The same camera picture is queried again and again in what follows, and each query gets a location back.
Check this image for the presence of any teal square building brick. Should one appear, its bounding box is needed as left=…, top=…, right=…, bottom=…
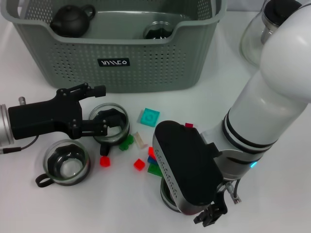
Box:
left=138, top=108, right=160, bottom=128

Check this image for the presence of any translucent white building brick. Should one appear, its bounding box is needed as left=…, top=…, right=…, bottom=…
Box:
left=135, top=131, right=149, bottom=150

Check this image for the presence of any glass carafe with black handle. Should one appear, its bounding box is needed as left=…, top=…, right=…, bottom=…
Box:
left=240, top=0, right=292, bottom=67

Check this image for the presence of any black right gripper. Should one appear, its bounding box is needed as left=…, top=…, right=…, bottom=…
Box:
left=193, top=185, right=229, bottom=228

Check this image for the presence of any black clay teapot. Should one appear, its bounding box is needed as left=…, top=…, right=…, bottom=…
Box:
left=50, top=4, right=96, bottom=38

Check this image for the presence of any grey-green perforated storage bin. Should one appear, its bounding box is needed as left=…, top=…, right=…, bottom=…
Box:
left=0, top=0, right=228, bottom=94

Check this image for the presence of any green notched building brick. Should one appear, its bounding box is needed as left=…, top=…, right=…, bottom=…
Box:
left=118, top=134, right=135, bottom=151

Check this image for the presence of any left gripper cable with plug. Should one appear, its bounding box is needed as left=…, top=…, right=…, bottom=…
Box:
left=0, top=135, right=39, bottom=155

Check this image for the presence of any gripper cable with plug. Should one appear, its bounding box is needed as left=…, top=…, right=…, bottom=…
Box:
left=220, top=178, right=242, bottom=204
left=0, top=135, right=39, bottom=155

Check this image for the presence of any right gripper cable with plug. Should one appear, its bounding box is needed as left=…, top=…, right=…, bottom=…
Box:
left=220, top=178, right=242, bottom=204

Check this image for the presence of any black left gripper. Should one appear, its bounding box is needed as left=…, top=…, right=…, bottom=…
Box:
left=8, top=82, right=122, bottom=141

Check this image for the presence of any green flat building brick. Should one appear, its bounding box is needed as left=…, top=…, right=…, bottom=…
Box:
left=147, top=163, right=162, bottom=178

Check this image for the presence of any glass teacup with black handle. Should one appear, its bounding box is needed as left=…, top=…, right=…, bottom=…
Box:
left=159, top=176, right=186, bottom=212
left=143, top=21, right=174, bottom=40
left=87, top=103, right=130, bottom=156
left=35, top=139, right=91, bottom=188

